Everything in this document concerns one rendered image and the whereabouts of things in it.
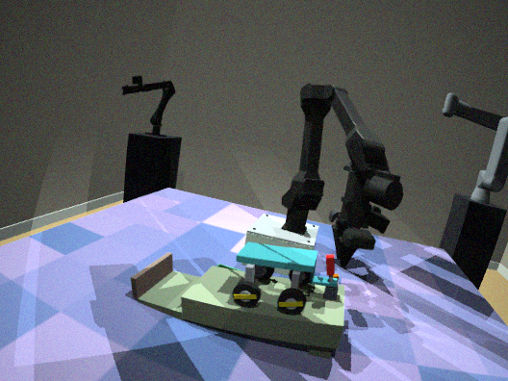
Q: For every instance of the cyan wheeled trolley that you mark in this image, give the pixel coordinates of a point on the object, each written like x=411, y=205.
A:
x=261, y=259

